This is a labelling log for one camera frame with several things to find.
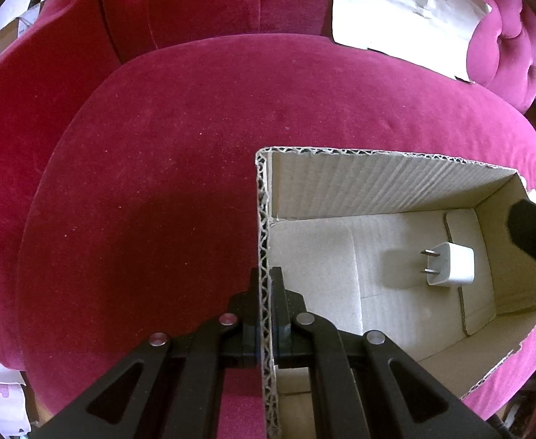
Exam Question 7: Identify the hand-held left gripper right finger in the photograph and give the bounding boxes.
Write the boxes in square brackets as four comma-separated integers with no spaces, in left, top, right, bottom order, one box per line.
[271,266,506,439]

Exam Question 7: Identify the white cardboard sheet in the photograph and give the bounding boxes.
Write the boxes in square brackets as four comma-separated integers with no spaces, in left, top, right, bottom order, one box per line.
[331,0,492,84]

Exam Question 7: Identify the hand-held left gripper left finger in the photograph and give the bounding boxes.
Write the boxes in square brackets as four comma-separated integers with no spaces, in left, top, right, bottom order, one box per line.
[30,269,262,439]

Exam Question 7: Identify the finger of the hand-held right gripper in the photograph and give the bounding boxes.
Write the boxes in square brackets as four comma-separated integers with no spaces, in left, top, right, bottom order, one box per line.
[506,199,536,281]

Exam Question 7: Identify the brown cardboard box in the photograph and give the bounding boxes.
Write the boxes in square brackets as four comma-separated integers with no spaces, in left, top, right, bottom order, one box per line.
[0,16,44,51]

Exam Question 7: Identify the small white cube charger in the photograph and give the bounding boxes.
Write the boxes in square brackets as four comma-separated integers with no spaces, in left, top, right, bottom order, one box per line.
[421,242,475,290]

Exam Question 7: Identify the pink velvet armchair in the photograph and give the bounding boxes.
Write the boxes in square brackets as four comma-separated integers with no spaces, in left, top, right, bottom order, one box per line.
[0,0,536,431]

